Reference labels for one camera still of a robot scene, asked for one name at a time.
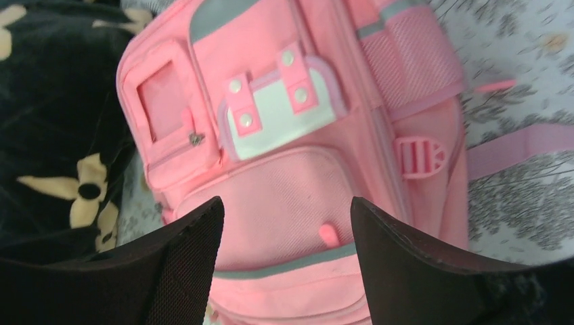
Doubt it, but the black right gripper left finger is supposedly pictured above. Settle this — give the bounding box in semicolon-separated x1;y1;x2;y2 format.
1;196;225;324

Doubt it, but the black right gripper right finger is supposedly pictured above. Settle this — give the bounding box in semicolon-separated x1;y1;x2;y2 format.
351;197;573;324

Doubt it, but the pink student backpack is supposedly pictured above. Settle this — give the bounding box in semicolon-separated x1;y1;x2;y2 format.
116;1;573;324

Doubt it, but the floral table mat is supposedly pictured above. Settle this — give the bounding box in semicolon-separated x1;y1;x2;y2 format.
116;0;574;325

